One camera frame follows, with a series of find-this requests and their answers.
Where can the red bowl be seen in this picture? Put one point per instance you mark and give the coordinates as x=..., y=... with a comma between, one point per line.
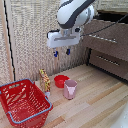
x=60, y=81

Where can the red plastic shopping basket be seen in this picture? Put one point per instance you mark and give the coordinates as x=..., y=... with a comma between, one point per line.
x=20, y=100

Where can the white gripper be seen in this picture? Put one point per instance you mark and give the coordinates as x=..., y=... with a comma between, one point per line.
x=63, y=39

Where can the beige woven folding screen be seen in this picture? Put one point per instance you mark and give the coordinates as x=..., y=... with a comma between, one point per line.
x=33, y=33

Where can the yellow red snack box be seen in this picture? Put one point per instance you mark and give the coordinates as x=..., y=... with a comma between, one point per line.
x=45, y=81

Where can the pink cup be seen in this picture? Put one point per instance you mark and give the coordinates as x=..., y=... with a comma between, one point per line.
x=70, y=90

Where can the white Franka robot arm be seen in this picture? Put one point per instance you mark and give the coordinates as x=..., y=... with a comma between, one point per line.
x=73, y=13

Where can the dark drawer cabinet frame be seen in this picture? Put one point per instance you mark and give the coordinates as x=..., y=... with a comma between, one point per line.
x=110, y=14

